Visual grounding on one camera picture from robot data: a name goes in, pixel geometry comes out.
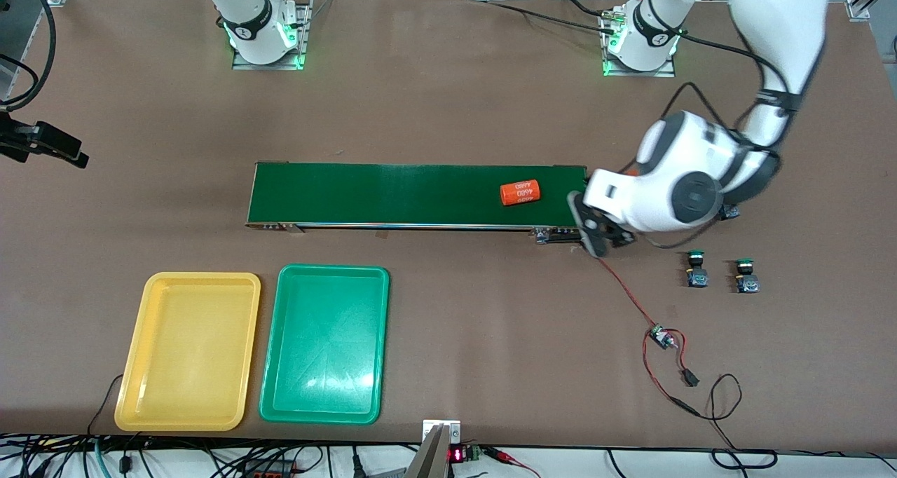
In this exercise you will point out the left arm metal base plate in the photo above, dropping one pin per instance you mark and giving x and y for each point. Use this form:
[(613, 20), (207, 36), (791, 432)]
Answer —
[(666, 72)]

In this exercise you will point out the brown tape piece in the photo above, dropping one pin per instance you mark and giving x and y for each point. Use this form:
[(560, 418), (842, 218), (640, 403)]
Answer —
[(384, 235)]

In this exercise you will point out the power strip red switches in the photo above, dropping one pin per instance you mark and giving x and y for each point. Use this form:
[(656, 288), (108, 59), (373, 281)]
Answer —
[(270, 472)]

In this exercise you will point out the black inline connector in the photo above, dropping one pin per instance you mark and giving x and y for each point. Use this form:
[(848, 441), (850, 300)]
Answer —
[(691, 378)]

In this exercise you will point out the green push button switch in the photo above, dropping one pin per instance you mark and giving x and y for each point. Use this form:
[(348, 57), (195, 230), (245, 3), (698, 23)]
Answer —
[(747, 278), (697, 271)]

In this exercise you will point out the green conveyor belt unit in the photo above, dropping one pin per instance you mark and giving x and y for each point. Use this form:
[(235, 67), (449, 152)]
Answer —
[(385, 194)]

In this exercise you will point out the yellow plastic tray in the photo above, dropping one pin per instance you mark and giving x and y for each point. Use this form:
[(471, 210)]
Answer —
[(186, 352)]

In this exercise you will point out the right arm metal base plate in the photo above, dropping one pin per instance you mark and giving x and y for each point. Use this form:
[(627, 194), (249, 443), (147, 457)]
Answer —
[(304, 43)]

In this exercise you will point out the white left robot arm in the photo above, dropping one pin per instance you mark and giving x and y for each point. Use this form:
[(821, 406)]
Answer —
[(785, 15)]

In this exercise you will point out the red digit display module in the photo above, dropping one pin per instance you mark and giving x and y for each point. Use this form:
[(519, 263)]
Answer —
[(457, 455)]

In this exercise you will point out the green plastic tray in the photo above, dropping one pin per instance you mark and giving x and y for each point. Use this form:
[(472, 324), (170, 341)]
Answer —
[(322, 352)]

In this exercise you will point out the small controller circuit board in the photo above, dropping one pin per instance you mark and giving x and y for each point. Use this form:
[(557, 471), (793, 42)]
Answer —
[(659, 336)]

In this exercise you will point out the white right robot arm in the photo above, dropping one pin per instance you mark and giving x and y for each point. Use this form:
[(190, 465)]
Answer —
[(245, 8)]

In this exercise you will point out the red clip lead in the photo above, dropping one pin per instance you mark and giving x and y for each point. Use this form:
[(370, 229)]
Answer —
[(504, 455)]

